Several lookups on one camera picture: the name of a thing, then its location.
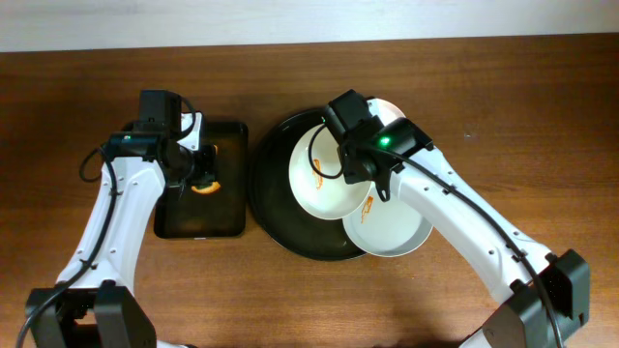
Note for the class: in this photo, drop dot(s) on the grey plate with sauce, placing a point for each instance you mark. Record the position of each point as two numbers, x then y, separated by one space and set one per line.
386 229

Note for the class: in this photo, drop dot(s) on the pinkish white plate with sauce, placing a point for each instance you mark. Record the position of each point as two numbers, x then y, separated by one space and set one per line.
384 110

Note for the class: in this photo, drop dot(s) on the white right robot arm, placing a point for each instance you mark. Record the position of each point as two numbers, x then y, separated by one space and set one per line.
543 297

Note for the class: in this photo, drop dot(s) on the black rectangular tray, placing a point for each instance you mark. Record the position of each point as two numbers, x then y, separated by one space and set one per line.
191 213

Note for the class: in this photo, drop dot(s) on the black round tray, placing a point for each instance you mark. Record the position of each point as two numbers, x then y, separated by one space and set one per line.
274 206

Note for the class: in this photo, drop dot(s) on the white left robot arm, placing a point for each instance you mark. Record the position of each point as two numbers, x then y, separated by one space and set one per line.
92 303

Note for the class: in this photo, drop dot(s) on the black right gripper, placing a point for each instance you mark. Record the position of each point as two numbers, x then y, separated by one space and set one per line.
353 170

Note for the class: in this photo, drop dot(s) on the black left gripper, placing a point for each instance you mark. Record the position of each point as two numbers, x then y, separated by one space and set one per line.
207 164

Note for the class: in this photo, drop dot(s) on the green and yellow sponge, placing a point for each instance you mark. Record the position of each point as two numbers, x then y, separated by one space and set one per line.
207 188

